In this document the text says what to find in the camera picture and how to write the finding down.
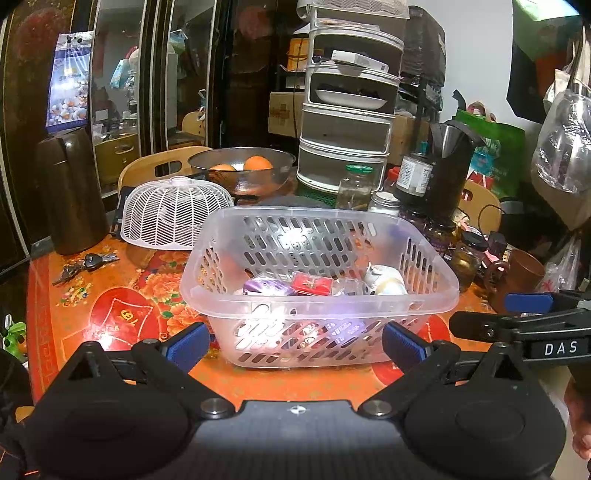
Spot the green toy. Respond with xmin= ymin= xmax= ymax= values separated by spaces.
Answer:
xmin=1 ymin=315 xmax=29 ymax=357

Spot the brown mug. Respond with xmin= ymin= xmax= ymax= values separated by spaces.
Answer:
xmin=480 ymin=248 xmax=546 ymax=315

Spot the small red box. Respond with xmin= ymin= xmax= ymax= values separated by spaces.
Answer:
xmin=291 ymin=271 xmax=334 ymax=296

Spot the dark glass jar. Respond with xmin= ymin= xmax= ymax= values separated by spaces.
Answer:
xmin=399 ymin=205 xmax=428 ymax=232

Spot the glass jar with white lid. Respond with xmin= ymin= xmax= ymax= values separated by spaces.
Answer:
xmin=368 ymin=191 xmax=402 ymax=217

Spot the black hanging bag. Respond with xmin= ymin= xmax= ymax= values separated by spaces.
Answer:
xmin=506 ymin=45 xmax=556 ymax=124

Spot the cardboard box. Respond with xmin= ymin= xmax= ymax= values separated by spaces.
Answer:
xmin=387 ymin=112 xmax=431 ymax=165
xmin=269 ymin=91 xmax=306 ymax=138

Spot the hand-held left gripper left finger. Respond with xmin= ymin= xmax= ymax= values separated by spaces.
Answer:
xmin=68 ymin=322 xmax=235 ymax=420

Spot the green mat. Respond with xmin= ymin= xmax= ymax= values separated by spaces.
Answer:
xmin=294 ymin=184 xmax=343 ymax=207

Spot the dark labelled jar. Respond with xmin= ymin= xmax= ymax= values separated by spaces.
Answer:
xmin=425 ymin=218 xmax=459 ymax=258

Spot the white plate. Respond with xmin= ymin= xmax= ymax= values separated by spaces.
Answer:
xmin=314 ymin=89 xmax=389 ymax=110

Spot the black electric kettle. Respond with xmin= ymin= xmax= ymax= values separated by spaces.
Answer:
xmin=424 ymin=119 xmax=486 ymax=219

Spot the brown thermos jug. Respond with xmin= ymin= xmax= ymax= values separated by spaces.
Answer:
xmin=34 ymin=126 xmax=110 ymax=256

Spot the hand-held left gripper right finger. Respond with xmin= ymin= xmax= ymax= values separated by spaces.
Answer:
xmin=358 ymin=322 xmax=525 ymax=420

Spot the person's right hand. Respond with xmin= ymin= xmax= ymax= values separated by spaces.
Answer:
xmin=564 ymin=376 xmax=591 ymax=462

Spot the clear plastic basket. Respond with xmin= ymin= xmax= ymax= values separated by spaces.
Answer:
xmin=179 ymin=205 xmax=461 ymax=370

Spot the bunch of keys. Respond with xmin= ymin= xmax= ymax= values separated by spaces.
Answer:
xmin=52 ymin=252 xmax=121 ymax=287

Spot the yellow box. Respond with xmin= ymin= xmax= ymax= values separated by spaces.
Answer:
xmin=287 ymin=37 xmax=310 ymax=71

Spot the tiered food cover rack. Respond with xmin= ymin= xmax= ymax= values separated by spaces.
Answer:
xmin=295 ymin=0 xmax=411 ymax=195

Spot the bottle with white label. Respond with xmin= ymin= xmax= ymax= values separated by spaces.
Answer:
xmin=396 ymin=154 xmax=433 ymax=195

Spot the dark mirrored wardrobe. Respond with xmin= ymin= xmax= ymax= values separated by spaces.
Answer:
xmin=0 ymin=0 xmax=306 ymax=274

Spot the purple tissue packet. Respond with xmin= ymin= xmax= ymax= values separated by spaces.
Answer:
xmin=242 ymin=274 xmax=296 ymax=297

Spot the white plastic bag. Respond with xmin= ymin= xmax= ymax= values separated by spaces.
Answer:
xmin=544 ymin=234 xmax=583 ymax=292

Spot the blue printed plastic bag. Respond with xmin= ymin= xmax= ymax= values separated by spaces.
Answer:
xmin=45 ymin=31 xmax=96 ymax=133

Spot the glass jar with green lid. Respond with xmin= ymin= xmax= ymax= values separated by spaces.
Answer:
xmin=335 ymin=164 xmax=374 ymax=212

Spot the white plastic food cover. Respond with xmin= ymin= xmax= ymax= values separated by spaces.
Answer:
xmin=120 ymin=175 xmax=236 ymax=251

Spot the clear plastic bag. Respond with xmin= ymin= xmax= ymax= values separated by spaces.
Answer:
xmin=531 ymin=89 xmax=591 ymax=193

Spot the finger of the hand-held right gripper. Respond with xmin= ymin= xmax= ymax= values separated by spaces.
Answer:
xmin=449 ymin=308 xmax=591 ymax=344
xmin=505 ymin=290 xmax=591 ymax=315

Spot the flat white box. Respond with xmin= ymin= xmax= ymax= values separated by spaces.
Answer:
xmin=329 ymin=49 xmax=391 ymax=73

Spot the green shopping bag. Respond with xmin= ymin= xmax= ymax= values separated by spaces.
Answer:
xmin=455 ymin=107 xmax=527 ymax=200

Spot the glass jar with yellow liquid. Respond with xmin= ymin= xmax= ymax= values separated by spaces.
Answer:
xmin=451 ymin=231 xmax=489 ymax=292

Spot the metal bowl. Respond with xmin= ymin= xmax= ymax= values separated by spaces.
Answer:
xmin=187 ymin=147 xmax=297 ymax=198

